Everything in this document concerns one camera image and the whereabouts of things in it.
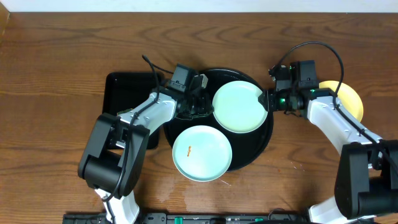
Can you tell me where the mint plate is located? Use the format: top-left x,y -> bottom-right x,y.
172,125 -> 233,182
212,81 -> 268,134

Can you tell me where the yellow plate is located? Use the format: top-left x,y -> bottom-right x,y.
319,80 -> 364,122

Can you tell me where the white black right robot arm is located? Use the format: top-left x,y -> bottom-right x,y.
258,61 -> 397,223

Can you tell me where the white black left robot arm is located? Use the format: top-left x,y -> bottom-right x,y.
78,74 -> 213,223

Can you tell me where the round black tray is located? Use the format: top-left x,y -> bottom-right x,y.
163,68 -> 274,171

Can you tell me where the rectangular black tray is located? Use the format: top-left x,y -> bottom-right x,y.
101,72 -> 165,150

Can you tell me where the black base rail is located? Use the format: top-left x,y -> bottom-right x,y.
62,213 -> 310,224

